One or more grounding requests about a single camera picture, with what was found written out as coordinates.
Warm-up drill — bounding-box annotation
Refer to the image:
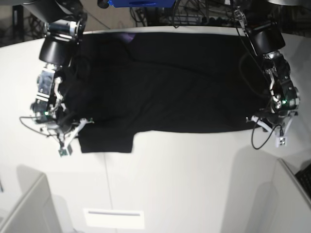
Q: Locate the black power strip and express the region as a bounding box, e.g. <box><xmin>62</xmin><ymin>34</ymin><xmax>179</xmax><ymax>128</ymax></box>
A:
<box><xmin>201</xmin><ymin>17</ymin><xmax>234</xmax><ymax>27</ymax></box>

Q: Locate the black keyboard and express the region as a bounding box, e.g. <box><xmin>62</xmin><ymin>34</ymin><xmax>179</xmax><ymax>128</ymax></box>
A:
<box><xmin>295</xmin><ymin>166</ymin><xmax>311</xmax><ymax>198</ymax></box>

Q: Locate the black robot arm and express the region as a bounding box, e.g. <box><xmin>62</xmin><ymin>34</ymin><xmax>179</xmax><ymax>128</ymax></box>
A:
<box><xmin>22</xmin><ymin>0</ymin><xmax>89</xmax><ymax>156</ymax></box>
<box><xmin>230</xmin><ymin>0</ymin><xmax>300</xmax><ymax>137</ymax></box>

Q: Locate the grey partition panel right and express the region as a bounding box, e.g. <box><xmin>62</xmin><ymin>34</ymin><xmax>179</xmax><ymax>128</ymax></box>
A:
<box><xmin>273</xmin><ymin>159</ymin><xmax>311</xmax><ymax>233</ymax></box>

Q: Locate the black T-shirt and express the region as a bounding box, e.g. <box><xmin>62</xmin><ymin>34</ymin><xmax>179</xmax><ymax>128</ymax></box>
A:
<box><xmin>60</xmin><ymin>33</ymin><xmax>268</xmax><ymax>153</ymax></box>

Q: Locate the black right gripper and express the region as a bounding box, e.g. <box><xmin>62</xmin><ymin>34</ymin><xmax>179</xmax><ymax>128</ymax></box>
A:
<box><xmin>41</xmin><ymin>111</ymin><xmax>94</xmax><ymax>150</ymax></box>

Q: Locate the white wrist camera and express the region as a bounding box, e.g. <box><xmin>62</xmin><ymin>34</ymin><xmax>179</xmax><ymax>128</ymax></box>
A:
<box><xmin>58</xmin><ymin>145</ymin><xmax>72</xmax><ymax>157</ymax></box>
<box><xmin>276</xmin><ymin>136</ymin><xmax>287</xmax><ymax>148</ymax></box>

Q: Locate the blue box on stand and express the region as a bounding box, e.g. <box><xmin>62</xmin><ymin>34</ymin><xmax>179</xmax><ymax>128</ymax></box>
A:
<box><xmin>108</xmin><ymin>0</ymin><xmax>175</xmax><ymax>8</ymax></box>

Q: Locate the grey partition panel left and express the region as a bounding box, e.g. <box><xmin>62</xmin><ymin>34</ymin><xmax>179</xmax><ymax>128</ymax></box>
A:
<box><xmin>0</xmin><ymin>173</ymin><xmax>62</xmax><ymax>233</ymax></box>

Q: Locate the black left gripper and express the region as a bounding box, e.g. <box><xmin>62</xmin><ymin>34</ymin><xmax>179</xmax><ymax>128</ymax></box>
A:
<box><xmin>246</xmin><ymin>109</ymin><xmax>295</xmax><ymax>136</ymax></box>

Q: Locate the grey partition panel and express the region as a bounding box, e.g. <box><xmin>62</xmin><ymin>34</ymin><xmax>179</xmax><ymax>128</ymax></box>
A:
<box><xmin>273</xmin><ymin>159</ymin><xmax>311</xmax><ymax>233</ymax></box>
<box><xmin>0</xmin><ymin>173</ymin><xmax>62</xmax><ymax>233</ymax></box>

